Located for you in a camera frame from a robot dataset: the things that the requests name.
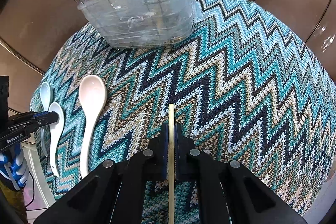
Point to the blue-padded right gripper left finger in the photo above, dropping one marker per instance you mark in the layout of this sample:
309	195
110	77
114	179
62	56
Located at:
114	191

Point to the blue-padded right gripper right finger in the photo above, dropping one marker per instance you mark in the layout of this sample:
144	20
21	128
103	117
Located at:
228	192

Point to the white ceramic spoon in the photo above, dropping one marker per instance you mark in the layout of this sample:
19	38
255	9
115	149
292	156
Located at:
56	130

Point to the light blue ceramic spoon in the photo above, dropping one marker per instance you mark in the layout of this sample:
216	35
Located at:
46	95

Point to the pink ceramic spoon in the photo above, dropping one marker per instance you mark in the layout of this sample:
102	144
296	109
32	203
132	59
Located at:
92	97

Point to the zigzag teal woven mat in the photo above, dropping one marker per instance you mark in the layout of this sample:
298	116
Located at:
244	87

